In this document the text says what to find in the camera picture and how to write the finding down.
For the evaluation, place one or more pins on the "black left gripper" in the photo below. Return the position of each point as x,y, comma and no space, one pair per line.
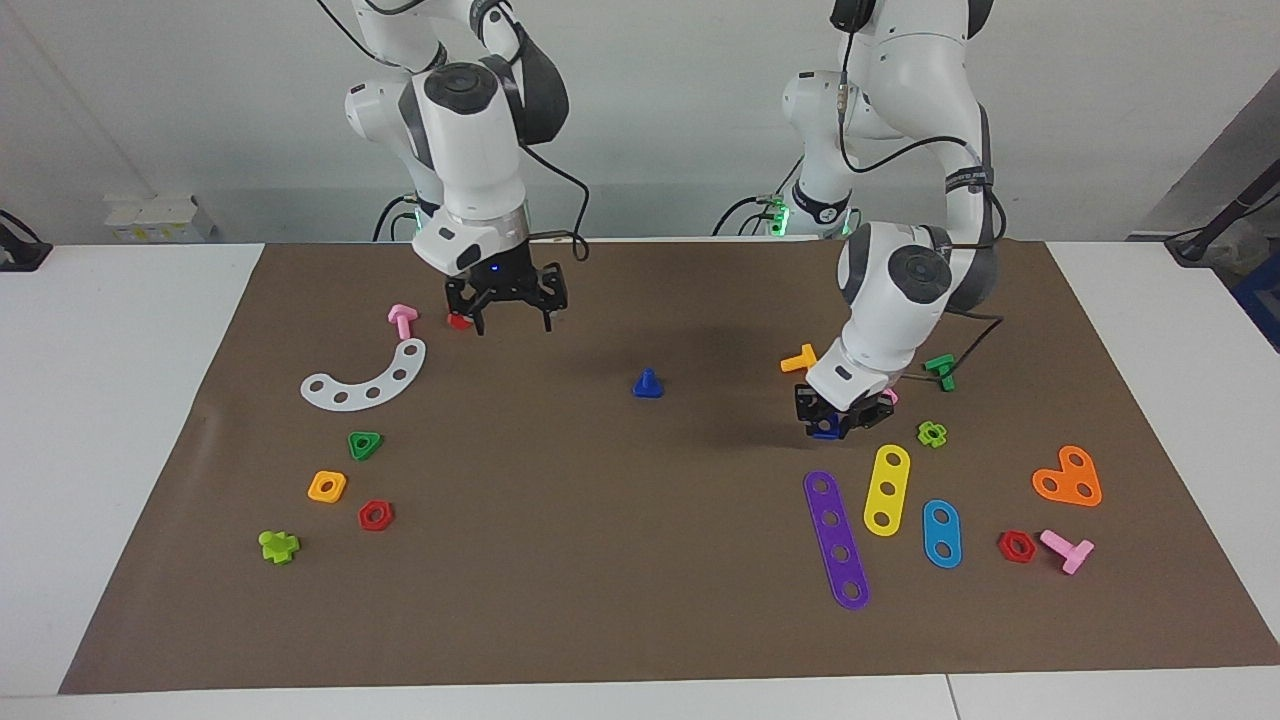
840,405

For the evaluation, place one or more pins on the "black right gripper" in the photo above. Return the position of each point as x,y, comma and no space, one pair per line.
505,285

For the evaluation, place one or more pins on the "blue triangle-head toy screw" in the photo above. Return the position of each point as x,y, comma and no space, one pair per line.
648,387

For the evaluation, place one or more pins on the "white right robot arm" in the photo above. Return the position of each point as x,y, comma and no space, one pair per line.
470,150

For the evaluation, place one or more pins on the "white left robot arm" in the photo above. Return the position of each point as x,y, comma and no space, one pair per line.
900,290

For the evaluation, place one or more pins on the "red toy screw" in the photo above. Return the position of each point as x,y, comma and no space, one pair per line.
458,322

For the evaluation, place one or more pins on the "orange toy screw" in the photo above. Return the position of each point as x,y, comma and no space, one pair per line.
800,360

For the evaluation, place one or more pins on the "lime cross toy nut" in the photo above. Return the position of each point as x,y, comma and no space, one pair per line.
924,434

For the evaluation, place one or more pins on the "yellow three-hole plate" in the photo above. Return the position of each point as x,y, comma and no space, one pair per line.
886,500

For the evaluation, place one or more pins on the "pink toy screw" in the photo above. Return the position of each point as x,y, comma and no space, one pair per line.
403,320
1072,551

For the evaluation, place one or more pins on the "purple four-hole plate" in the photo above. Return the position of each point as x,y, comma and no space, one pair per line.
832,536

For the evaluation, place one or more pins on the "green toy screw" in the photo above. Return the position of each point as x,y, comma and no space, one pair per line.
942,370

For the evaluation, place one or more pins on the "white curved holed plate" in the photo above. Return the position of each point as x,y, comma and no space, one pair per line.
385,384

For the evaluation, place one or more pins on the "blue two-hole plate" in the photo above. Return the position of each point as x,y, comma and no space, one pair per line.
942,535

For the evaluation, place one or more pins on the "green triangle toy nut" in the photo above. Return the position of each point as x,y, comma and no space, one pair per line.
374,444

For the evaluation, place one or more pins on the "red hexagon toy nut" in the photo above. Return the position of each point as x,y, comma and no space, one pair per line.
1004,546
363,517

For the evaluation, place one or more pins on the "orange heart-shaped plate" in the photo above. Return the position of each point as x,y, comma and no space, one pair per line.
1066,485

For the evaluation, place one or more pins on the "brown paper table mat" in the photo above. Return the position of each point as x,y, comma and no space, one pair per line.
600,560

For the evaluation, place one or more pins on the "orange square toy nut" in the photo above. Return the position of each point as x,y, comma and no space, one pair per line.
316,487

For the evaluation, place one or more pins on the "lime cross-head toy screw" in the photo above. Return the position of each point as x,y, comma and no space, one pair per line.
277,546

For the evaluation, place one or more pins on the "white power strip box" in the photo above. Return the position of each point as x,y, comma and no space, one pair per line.
155,218

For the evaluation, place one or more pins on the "black stand with pole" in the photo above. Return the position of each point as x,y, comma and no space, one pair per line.
1225,215

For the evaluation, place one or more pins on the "blue crate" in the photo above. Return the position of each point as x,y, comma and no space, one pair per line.
1262,300

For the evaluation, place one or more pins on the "black table clamp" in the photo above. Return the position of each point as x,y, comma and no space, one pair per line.
20,250

